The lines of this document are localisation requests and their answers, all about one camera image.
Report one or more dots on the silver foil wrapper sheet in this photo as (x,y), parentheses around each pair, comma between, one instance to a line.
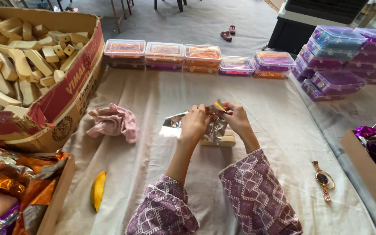
(215,130)

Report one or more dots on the cardboard box of purple foil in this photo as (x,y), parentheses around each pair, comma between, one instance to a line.
(369,169)

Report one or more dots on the pile of wooden blocks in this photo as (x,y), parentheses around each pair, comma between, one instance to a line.
(18,62)

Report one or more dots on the person's right hand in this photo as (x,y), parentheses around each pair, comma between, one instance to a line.
(238,120)

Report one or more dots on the rose gold wristwatch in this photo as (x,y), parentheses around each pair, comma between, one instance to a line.
(323,179)

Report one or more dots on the crumpled pink cloth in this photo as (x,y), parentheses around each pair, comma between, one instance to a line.
(114,122)

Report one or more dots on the black chair legs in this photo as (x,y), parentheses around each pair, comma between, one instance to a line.
(178,4)

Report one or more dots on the person's left hand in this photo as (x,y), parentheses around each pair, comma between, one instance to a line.
(193,125)

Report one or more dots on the black and white air cooler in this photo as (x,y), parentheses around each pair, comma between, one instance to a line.
(305,22)

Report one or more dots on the light wooden block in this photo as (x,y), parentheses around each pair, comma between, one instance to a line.
(228,141)

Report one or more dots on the stack of purple-filled plastic boxes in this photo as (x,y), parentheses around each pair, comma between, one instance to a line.
(341,62)

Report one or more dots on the yellow curved piece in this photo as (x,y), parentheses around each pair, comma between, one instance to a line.
(98,189)

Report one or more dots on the row of orange-filled plastic boxes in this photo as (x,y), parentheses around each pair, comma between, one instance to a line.
(201,57)

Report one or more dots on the white table cloth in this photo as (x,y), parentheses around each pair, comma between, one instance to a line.
(273,156)

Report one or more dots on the person's left fingers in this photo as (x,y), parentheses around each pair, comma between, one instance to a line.
(201,109)

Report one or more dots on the person's right fingers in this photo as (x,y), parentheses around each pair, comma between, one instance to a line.
(227,107)

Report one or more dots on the wooden table legs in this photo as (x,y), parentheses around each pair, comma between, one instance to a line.
(120,13)

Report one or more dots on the cardboard box of orange foil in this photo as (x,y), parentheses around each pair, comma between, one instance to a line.
(28,186)

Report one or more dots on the large red-printed cardboard carton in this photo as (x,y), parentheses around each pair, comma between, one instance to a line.
(73,98)

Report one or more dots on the maroon sandal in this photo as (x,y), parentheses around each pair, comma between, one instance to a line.
(232,29)
(226,35)

